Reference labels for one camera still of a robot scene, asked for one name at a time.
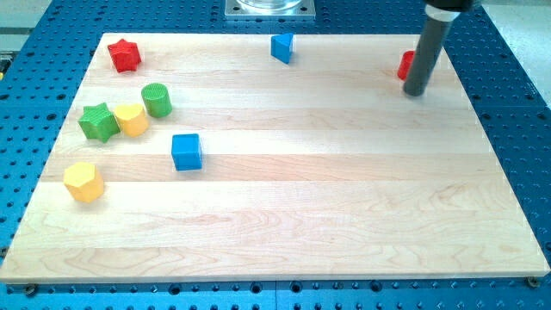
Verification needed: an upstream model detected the red cylinder block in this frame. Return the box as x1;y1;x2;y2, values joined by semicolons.
397;50;415;81

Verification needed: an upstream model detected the black robot arm end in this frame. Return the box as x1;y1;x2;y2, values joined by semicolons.
424;0;482;13

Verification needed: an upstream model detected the blue triangle block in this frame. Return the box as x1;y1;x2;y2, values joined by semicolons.
270;33;294;65

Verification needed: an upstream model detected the blue cube block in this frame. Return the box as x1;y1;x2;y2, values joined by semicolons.
171;133;202;171

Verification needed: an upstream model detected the light wooden board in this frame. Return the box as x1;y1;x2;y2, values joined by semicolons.
1;33;549;283

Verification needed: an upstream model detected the green cylinder block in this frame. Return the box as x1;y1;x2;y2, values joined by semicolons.
141;83;172;118

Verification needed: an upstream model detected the yellow heart block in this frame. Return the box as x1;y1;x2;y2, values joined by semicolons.
114;104;149;137

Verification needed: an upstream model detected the red star block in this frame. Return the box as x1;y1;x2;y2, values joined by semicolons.
108;39;141;73

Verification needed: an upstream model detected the green star block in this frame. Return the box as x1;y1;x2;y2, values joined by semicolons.
78;102;121;143

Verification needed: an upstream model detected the yellow hexagon block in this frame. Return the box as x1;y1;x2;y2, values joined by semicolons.
63;162;104;203

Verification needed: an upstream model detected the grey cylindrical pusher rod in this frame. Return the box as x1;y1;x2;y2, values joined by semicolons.
403;4;461;96

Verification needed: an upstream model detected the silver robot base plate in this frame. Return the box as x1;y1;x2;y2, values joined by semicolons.
224;0;316;21

